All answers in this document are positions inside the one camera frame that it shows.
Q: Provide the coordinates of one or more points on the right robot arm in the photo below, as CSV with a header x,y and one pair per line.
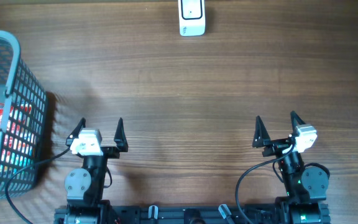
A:
x,y
305,184

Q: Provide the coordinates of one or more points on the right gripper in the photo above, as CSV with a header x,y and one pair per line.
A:
x,y
261,135

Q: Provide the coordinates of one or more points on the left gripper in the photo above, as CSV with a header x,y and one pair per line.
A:
x,y
112,152

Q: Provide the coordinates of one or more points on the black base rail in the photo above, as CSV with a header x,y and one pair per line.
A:
x,y
194,214

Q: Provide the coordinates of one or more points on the grey plastic shopping basket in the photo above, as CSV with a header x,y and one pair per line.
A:
x,y
23,108

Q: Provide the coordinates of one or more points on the white barcode scanner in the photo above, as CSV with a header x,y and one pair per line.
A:
x,y
192,17

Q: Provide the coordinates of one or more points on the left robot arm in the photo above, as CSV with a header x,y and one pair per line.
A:
x,y
85,185

